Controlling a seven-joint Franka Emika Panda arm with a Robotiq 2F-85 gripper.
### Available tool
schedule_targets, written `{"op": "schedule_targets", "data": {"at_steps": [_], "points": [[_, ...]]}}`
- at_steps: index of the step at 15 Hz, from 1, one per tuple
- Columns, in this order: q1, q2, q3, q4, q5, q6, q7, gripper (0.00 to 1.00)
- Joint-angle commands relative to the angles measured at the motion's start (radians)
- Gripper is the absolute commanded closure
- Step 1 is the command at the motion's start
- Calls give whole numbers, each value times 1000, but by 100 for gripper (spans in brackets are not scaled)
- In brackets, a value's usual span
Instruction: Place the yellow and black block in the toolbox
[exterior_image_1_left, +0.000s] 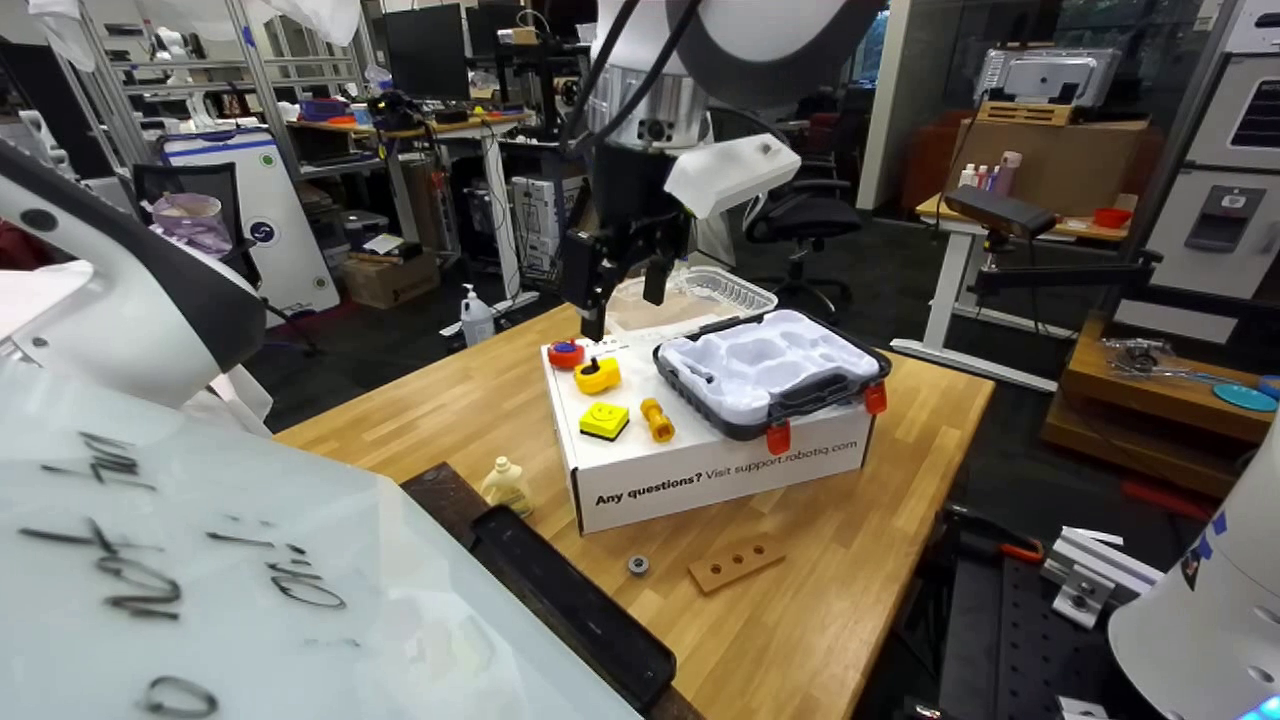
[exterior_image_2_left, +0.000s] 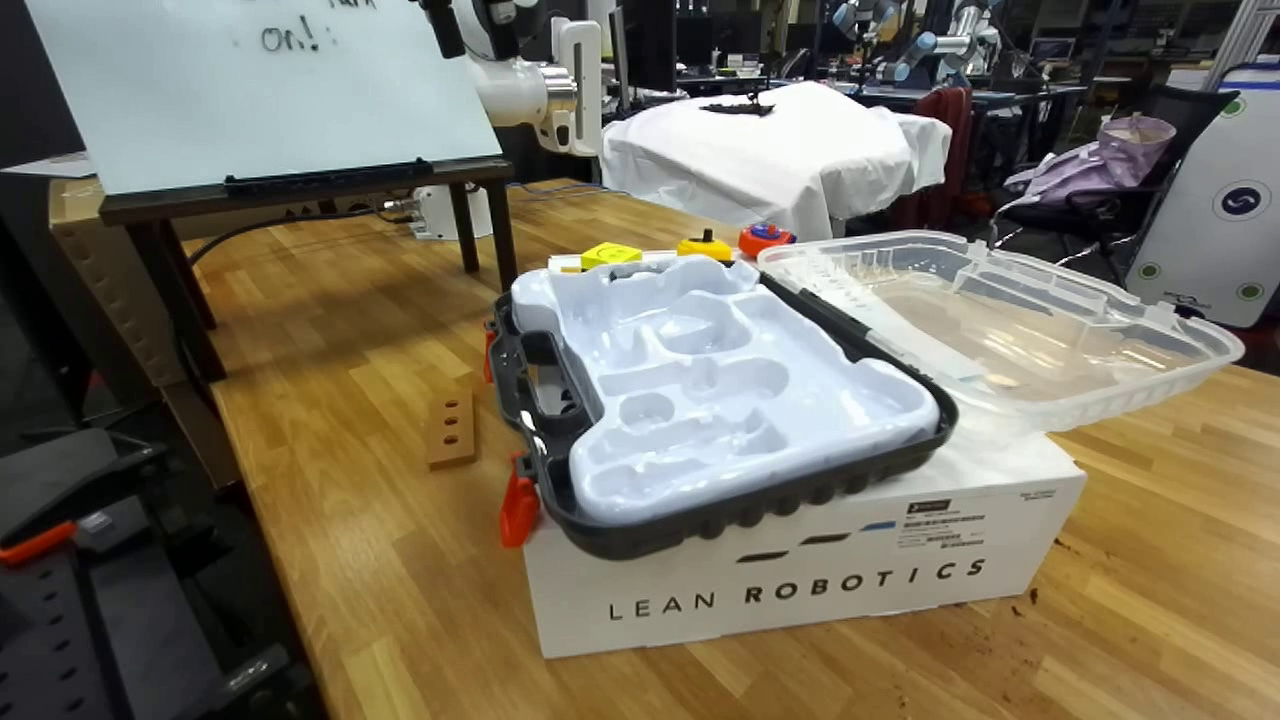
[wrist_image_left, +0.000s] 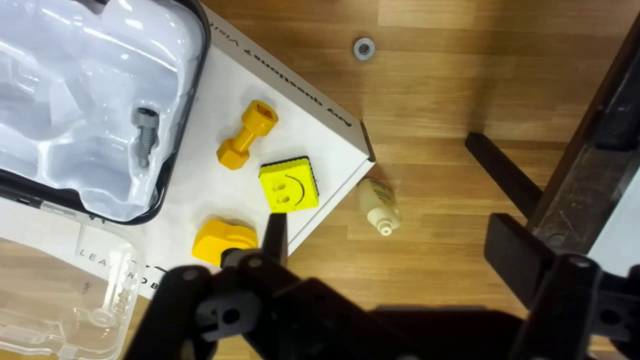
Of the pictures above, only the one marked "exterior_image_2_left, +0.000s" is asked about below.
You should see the purple cloth bundle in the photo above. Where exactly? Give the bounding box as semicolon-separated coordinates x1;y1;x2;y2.
995;112;1184;210

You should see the whiteboard with handwriting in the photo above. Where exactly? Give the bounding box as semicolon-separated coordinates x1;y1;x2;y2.
22;0;507;200

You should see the white cloth over table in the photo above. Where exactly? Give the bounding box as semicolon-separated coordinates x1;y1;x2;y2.
596;78;956;242

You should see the yellow rounded toy block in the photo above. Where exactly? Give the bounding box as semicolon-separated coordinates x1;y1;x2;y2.
673;227;742;266

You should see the red handled tool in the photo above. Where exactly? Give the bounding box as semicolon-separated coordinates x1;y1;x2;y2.
0;517;88;571

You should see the black perforated metal board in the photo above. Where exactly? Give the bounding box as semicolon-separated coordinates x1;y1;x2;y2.
0;425;330;720

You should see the white cabinet with round logo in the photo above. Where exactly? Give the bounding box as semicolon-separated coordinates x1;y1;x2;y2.
1124;64;1280;332

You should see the clear plastic toolbox lid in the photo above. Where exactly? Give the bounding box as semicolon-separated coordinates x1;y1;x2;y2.
758;227;1250;434

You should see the wooden block with three holes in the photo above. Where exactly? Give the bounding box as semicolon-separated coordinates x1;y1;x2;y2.
424;385;484;472

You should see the white and black idle robot link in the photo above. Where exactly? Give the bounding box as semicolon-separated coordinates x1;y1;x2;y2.
450;0;633;161

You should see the yellow and black smiley block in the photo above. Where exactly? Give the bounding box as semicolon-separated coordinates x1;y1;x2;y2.
577;239;649;275

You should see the red chair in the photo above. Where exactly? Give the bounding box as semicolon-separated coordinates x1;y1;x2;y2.
916;82;985;230

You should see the white cardboard box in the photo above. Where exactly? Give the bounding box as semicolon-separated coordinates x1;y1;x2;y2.
521;419;1094;663

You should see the red and blue round toy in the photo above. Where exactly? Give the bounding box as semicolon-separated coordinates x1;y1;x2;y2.
737;220;802;262

